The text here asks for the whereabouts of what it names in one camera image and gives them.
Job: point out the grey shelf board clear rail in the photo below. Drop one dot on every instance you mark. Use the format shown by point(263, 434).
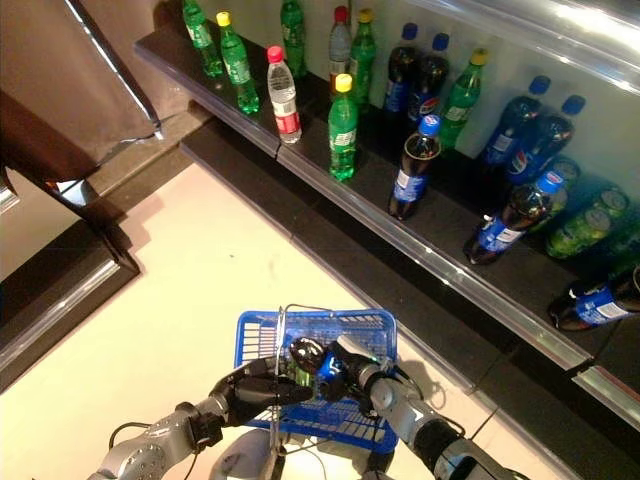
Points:
point(550, 30)

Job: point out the brown panel cover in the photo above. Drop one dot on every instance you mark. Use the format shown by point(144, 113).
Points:
point(50, 75)

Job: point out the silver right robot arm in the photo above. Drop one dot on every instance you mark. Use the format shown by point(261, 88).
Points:
point(425, 425)

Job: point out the display cabinet black base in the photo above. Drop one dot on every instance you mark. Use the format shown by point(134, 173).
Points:
point(50, 310)

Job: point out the small orange object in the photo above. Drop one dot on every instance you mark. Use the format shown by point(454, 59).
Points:
point(51, 185)

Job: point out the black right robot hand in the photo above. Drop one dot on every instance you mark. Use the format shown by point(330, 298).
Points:
point(360, 375)

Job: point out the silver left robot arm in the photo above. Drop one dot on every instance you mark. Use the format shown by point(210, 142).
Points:
point(150, 450)

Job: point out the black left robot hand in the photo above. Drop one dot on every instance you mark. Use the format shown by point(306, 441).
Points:
point(255, 390)

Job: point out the blue plastic shopping basket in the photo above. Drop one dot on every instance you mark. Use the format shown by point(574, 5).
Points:
point(252, 345)

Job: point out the silver left robot leg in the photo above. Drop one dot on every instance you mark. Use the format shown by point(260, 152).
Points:
point(250, 455)

